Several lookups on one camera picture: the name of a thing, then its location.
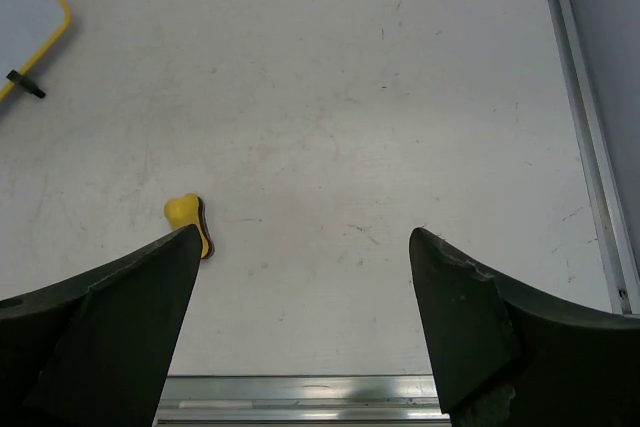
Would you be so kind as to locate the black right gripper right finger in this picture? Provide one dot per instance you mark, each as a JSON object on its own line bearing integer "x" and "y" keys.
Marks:
{"x": 504, "y": 353}

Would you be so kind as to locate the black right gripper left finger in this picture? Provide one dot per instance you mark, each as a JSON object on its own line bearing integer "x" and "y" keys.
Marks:
{"x": 95, "y": 349}

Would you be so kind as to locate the yellow whiteboard eraser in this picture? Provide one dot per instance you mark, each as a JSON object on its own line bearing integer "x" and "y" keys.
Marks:
{"x": 189, "y": 209}

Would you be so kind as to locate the yellow framed whiteboard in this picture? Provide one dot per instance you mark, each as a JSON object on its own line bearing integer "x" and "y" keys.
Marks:
{"x": 29, "y": 28}

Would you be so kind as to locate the aluminium table front rail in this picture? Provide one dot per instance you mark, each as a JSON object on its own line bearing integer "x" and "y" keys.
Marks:
{"x": 344, "y": 400}

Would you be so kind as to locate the aluminium table rail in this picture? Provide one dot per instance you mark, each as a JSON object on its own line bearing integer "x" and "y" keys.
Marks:
{"x": 615, "y": 245}
{"x": 344, "y": 400}

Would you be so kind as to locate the aluminium table right rail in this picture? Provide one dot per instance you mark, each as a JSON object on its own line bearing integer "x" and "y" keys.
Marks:
{"x": 615, "y": 245}

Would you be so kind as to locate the black wire easel stand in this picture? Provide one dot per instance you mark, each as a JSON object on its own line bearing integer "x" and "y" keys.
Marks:
{"x": 25, "y": 83}

